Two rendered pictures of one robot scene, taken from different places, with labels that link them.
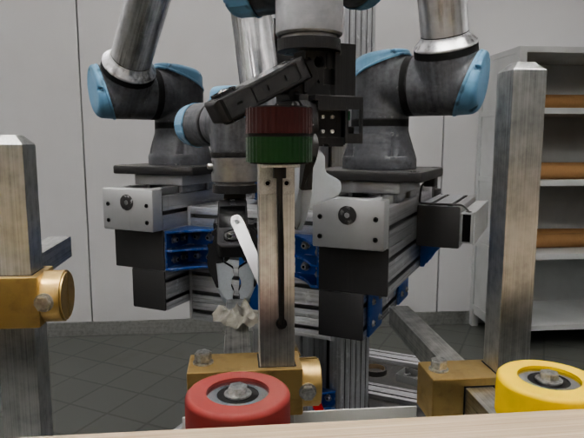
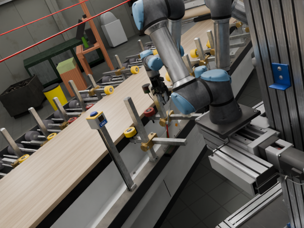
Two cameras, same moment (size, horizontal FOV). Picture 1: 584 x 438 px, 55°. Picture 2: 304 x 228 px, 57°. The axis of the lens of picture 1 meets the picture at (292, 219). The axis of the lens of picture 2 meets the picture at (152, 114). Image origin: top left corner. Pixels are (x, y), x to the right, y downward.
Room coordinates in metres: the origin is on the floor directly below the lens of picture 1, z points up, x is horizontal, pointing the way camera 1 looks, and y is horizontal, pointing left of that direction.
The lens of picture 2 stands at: (1.82, -1.18, 1.72)
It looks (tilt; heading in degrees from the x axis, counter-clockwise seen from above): 24 degrees down; 139
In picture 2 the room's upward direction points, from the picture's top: 22 degrees counter-clockwise
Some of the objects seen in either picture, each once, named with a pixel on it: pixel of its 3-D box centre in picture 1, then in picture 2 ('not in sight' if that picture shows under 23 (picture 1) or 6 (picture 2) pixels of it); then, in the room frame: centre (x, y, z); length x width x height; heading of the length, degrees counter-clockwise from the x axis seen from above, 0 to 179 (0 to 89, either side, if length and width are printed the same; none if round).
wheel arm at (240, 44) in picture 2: not in sight; (217, 48); (0.47, 1.05, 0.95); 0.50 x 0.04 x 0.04; 6
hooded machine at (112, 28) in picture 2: not in sight; (112, 28); (-6.31, 5.76, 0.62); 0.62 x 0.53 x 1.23; 65
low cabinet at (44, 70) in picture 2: not in sight; (63, 60); (-6.55, 3.48, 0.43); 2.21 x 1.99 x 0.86; 65
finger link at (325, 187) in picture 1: (317, 189); (160, 99); (0.64, -0.03, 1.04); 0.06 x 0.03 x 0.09; 116
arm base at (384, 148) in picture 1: (379, 143); (223, 106); (1.16, -0.18, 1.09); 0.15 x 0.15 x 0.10
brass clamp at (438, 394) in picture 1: (484, 389); (149, 142); (0.58, -0.21, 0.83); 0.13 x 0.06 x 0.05; 96
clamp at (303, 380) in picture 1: (255, 384); (166, 118); (0.55, 0.04, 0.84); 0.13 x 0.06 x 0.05; 96
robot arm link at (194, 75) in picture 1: (175, 94); not in sight; (1.37, 0.28, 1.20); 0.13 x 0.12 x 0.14; 127
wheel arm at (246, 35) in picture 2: not in sight; (233, 37); (0.51, 1.31, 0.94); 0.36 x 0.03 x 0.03; 6
